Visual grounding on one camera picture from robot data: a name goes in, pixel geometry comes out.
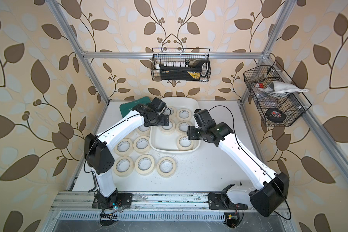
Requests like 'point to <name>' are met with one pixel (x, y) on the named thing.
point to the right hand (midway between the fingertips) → (192, 132)
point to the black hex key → (95, 185)
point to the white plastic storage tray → (173, 138)
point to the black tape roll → (275, 115)
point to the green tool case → (125, 107)
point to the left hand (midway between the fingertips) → (163, 122)
